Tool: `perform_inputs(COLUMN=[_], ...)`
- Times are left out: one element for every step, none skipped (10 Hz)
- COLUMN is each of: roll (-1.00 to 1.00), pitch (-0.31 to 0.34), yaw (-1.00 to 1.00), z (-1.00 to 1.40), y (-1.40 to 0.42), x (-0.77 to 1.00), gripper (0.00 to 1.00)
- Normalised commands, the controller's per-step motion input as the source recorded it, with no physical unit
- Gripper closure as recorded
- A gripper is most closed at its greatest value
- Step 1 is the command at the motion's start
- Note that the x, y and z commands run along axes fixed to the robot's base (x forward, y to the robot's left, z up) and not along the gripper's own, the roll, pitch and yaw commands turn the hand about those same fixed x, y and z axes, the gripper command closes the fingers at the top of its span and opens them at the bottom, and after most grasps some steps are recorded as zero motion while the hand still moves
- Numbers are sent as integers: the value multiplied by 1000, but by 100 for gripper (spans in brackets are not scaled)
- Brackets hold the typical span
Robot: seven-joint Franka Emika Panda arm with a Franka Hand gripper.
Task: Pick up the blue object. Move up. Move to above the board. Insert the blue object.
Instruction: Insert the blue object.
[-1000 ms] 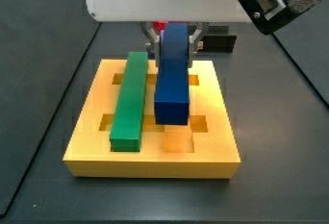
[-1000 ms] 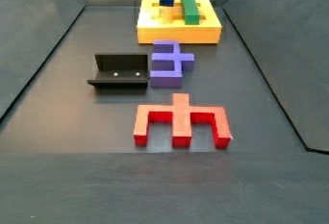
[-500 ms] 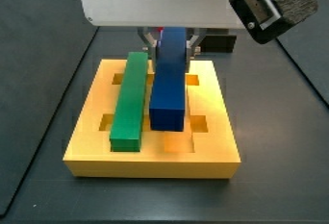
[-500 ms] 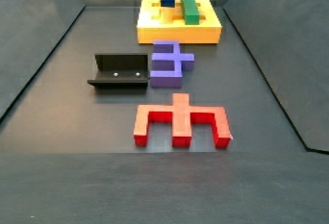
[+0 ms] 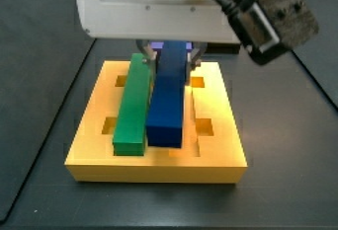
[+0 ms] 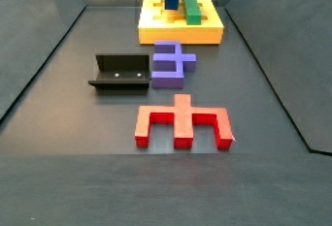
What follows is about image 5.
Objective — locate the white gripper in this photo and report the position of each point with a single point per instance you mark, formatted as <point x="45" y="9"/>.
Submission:
<point x="191" y="20"/>

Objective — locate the blue long block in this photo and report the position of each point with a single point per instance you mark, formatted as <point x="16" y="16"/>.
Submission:
<point x="166" y="108"/>

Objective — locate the black angle bracket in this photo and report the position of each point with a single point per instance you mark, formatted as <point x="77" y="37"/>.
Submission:
<point x="224" y="48"/>

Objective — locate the yellow slotted board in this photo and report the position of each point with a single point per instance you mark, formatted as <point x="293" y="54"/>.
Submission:
<point x="210" y="158"/>

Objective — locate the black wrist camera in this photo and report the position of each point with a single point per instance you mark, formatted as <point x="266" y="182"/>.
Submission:
<point x="278" y="26"/>

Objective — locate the purple cross-shaped block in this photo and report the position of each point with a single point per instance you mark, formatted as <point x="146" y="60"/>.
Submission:
<point x="158" y="45"/>

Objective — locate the green long block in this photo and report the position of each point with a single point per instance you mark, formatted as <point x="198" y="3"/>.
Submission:
<point x="129" y="139"/>

